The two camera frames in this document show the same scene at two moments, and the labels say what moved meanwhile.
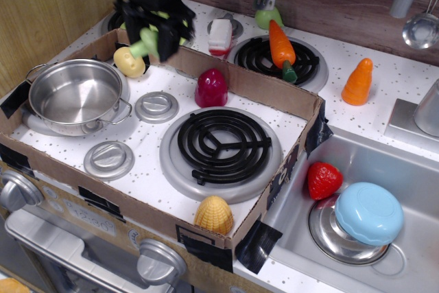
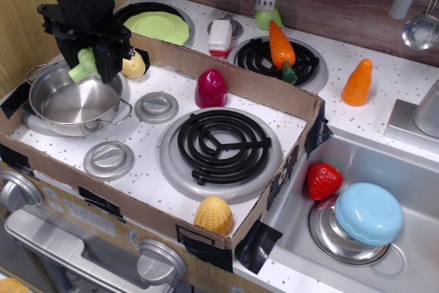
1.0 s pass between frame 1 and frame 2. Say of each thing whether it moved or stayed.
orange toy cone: stayed
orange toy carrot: stayed
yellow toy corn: stayed
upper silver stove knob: stayed
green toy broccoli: moved
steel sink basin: stayed
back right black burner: stayed
